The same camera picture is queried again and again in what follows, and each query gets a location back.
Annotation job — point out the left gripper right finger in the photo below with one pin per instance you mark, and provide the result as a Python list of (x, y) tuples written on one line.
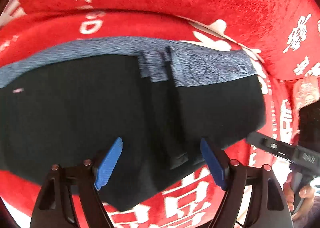
[(266, 205)]

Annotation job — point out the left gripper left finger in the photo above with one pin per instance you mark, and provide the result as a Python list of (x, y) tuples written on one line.
[(54, 206)]

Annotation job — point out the black pant with grey waistband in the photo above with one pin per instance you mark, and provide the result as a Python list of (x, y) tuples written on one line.
[(67, 103)]

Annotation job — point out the person's right hand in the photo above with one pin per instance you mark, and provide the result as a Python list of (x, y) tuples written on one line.
[(307, 193)]

